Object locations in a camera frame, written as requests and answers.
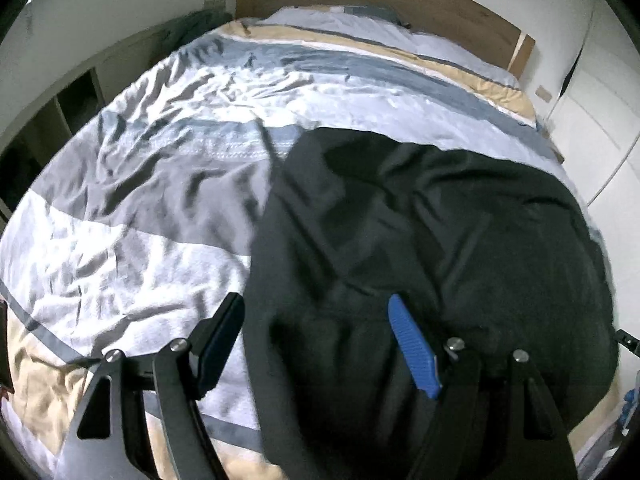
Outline wall socket plate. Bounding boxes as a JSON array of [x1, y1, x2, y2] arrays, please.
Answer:
[[535, 86, 552, 103]]

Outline dark clothes on shelf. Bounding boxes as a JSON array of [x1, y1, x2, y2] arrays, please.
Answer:
[[160, 9, 232, 55]]

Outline blue grey pillow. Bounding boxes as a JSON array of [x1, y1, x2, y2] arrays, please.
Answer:
[[343, 4, 410, 28]]

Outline white low shelf unit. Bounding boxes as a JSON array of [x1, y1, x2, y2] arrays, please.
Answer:
[[1, 14, 188, 223]]

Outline wooden nightstand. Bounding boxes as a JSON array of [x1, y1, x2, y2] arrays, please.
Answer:
[[536, 122, 565, 164]]

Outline striped duvet cover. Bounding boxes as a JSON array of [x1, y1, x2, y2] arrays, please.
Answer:
[[1, 6, 611, 479]]

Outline black puffer coat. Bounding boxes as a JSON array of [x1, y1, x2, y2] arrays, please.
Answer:
[[243, 129, 618, 479]]

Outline white sliding wardrobe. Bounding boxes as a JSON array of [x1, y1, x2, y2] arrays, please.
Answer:
[[550, 0, 639, 336]]

